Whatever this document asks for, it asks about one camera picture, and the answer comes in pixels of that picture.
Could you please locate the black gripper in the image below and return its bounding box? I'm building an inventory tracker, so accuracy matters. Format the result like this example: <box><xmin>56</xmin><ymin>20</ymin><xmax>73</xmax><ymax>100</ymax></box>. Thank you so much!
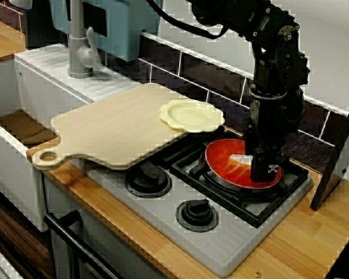
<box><xmin>241</xmin><ymin>87</ymin><xmax>307</xmax><ymax>183</ymax></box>

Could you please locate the salmon sushi toy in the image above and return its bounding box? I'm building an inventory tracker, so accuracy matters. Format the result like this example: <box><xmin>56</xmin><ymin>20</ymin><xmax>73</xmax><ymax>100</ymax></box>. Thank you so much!
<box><xmin>225</xmin><ymin>153</ymin><xmax>254</xmax><ymax>178</ymax></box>

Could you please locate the red round plate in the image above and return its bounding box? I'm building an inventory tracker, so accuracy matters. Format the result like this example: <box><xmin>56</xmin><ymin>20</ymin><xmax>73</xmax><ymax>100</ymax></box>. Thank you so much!
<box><xmin>205</xmin><ymin>138</ymin><xmax>282</xmax><ymax>189</ymax></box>

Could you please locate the black burner grate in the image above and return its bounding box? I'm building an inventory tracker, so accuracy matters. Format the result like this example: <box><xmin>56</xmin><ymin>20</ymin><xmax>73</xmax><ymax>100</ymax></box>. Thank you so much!
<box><xmin>158</xmin><ymin>129</ymin><xmax>309</xmax><ymax>229</ymax></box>

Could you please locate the cream scalloped plate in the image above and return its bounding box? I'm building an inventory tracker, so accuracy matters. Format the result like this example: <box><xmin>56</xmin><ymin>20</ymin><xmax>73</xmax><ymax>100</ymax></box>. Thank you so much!
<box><xmin>159</xmin><ymin>99</ymin><xmax>225</xmax><ymax>134</ymax></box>

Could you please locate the black stove knob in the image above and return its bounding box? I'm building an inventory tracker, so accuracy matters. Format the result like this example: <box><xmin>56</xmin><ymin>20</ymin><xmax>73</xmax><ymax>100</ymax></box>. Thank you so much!
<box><xmin>124</xmin><ymin>162</ymin><xmax>173</xmax><ymax>199</ymax></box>
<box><xmin>175</xmin><ymin>199</ymin><xmax>219</xmax><ymax>233</ymax></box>

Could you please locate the grey toy stove top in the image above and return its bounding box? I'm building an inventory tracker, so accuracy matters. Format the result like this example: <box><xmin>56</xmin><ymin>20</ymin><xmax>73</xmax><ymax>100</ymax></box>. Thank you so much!
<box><xmin>84</xmin><ymin>127</ymin><xmax>315</xmax><ymax>278</ymax></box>

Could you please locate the wooden cutting board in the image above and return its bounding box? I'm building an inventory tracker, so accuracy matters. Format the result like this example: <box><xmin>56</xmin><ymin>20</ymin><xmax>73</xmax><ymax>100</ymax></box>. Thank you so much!
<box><xmin>31</xmin><ymin>83</ymin><xmax>193</xmax><ymax>171</ymax></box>

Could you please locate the grey oven front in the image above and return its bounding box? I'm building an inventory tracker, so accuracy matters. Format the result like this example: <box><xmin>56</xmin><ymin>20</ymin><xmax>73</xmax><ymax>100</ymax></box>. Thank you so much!
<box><xmin>43</xmin><ymin>174</ymin><xmax>175</xmax><ymax>279</ymax></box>

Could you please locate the teal box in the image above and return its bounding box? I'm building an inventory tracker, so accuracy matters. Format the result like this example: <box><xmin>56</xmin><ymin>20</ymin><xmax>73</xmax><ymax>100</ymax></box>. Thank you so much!
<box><xmin>48</xmin><ymin>0</ymin><xmax>165</xmax><ymax>62</ymax></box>

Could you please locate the grey toy faucet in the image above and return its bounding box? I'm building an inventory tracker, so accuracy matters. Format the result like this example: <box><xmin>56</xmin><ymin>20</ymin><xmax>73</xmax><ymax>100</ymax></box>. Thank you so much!
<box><xmin>67</xmin><ymin>0</ymin><xmax>102</xmax><ymax>80</ymax></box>

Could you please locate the white sink basin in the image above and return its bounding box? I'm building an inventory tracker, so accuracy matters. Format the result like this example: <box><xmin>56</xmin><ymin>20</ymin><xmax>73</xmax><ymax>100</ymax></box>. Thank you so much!
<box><xmin>0</xmin><ymin>43</ymin><xmax>140</xmax><ymax>233</ymax></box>

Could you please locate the white round object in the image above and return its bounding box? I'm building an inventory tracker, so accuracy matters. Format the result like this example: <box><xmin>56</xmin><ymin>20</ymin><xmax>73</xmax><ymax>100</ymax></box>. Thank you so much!
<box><xmin>9</xmin><ymin>0</ymin><xmax>33</xmax><ymax>9</ymax></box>

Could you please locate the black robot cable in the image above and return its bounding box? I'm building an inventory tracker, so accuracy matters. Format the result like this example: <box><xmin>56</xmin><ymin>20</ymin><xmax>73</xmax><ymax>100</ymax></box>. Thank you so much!
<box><xmin>145</xmin><ymin>0</ymin><xmax>230</xmax><ymax>40</ymax></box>

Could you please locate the black oven door handle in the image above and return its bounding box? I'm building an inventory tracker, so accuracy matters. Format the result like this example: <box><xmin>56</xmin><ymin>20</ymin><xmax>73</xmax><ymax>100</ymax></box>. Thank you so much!
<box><xmin>43</xmin><ymin>210</ymin><xmax>117</xmax><ymax>279</ymax></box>

